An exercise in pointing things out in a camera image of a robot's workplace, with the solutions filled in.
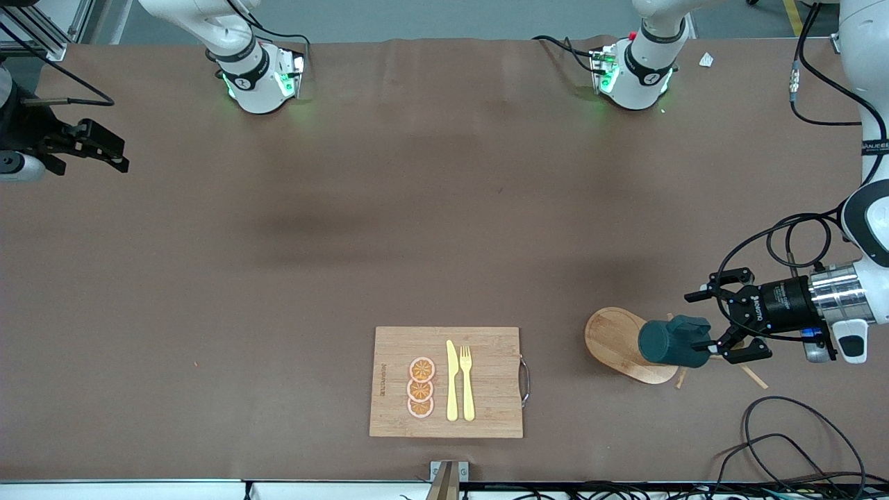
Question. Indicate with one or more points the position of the yellow plastic knife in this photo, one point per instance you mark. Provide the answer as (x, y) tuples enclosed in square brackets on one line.
[(452, 389)]

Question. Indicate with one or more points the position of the white table edge rail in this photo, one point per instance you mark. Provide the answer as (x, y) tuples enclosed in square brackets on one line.
[(139, 490)]

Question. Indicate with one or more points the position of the aluminium frame profile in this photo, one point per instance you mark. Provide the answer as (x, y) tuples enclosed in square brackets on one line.
[(48, 42)]

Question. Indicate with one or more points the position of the wooden cup rack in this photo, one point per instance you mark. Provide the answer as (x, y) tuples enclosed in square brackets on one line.
[(615, 340)]

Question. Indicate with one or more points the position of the orange slice toy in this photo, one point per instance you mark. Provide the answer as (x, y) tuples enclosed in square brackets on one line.
[(420, 408), (421, 369), (420, 391)]

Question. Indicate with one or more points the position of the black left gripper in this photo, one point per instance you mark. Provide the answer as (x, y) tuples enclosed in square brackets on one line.
[(779, 303)]

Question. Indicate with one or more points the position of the brown table cover mat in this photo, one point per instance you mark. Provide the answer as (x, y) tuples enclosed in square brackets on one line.
[(347, 208)]

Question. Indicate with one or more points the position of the brown post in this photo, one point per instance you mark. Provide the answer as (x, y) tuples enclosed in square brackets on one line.
[(444, 486)]

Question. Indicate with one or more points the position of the wooden cutting board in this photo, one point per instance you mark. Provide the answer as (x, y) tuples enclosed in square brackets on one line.
[(486, 375)]

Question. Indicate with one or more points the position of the yellow plastic fork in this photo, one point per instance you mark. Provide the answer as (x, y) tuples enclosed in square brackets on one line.
[(468, 396)]

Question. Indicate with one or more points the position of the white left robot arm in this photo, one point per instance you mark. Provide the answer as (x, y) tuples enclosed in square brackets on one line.
[(642, 76)]

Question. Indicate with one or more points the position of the grey metal bracket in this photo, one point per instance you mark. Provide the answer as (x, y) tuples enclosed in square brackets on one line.
[(464, 471)]

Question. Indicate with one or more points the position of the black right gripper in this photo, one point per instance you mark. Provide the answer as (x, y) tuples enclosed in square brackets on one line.
[(31, 133)]

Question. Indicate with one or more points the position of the white paper scrap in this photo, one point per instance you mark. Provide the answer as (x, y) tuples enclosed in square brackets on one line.
[(706, 60)]

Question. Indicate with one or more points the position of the dark teal cup yellow inside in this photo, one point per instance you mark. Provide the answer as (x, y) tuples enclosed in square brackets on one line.
[(677, 342)]

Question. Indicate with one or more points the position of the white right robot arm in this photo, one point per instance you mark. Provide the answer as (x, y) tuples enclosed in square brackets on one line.
[(253, 87)]

